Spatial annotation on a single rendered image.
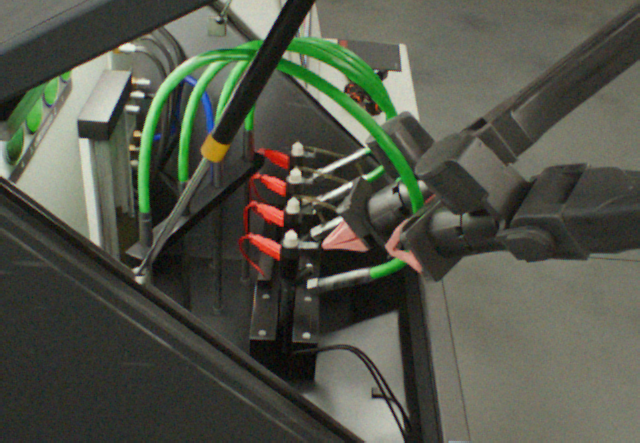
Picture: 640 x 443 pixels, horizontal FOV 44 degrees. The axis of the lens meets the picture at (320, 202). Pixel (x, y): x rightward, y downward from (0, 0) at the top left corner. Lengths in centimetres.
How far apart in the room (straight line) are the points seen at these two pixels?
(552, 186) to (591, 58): 30
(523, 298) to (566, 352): 27
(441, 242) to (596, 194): 20
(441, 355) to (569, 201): 55
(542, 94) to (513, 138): 6
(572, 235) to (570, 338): 206
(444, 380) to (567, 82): 46
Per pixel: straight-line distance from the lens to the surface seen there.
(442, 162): 74
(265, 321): 118
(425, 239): 85
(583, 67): 100
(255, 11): 131
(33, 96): 80
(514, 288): 289
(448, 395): 116
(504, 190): 76
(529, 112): 99
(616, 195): 69
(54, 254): 70
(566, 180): 74
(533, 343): 270
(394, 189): 101
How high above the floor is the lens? 179
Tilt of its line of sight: 35 degrees down
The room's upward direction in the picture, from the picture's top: 5 degrees clockwise
